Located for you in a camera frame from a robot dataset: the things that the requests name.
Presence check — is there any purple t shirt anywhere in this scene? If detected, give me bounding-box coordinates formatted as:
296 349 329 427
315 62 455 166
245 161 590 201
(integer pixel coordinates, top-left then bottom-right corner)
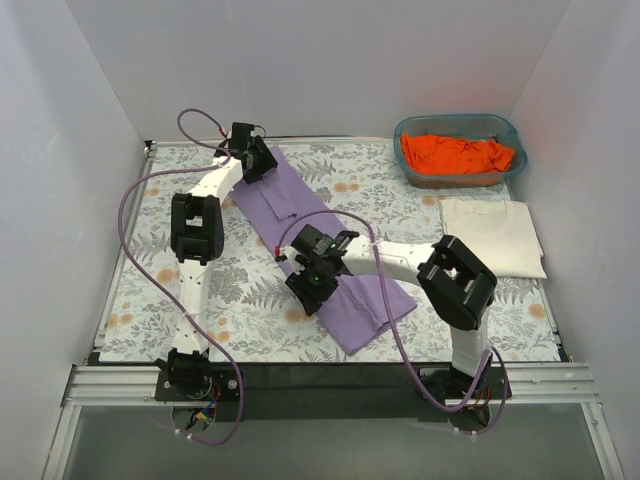
231 146 389 355

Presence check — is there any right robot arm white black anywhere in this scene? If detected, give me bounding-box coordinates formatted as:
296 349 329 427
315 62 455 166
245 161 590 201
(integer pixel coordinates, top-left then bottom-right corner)
275 225 497 404

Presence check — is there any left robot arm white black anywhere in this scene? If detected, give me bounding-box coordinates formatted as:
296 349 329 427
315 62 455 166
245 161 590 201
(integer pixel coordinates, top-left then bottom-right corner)
156 122 278 400

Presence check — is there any floral table cloth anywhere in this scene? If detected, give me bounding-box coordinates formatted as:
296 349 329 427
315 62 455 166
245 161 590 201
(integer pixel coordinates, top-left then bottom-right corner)
98 141 564 364

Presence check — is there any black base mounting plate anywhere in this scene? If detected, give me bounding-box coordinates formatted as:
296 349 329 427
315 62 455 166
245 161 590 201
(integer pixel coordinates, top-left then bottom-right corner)
154 362 511 425

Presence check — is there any orange t shirt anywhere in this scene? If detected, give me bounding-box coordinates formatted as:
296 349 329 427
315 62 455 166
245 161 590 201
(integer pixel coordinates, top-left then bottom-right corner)
401 133 516 175

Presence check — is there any teal plastic basket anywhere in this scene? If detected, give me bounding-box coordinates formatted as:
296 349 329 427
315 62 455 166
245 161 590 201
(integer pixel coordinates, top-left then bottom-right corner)
393 114 527 188

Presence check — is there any folded white t shirt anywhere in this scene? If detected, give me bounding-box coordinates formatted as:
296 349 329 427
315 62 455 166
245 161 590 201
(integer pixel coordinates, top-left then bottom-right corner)
440 199 547 279

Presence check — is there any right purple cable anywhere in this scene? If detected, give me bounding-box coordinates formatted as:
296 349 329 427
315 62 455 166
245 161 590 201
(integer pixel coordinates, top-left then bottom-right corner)
274 208 511 437

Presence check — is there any purple cable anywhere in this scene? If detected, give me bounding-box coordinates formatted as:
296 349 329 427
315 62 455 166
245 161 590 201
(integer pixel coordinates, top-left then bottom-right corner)
117 108 246 446
274 208 511 437

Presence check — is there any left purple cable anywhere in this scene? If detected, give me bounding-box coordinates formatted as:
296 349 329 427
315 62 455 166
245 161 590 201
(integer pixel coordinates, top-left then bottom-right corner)
117 108 246 446

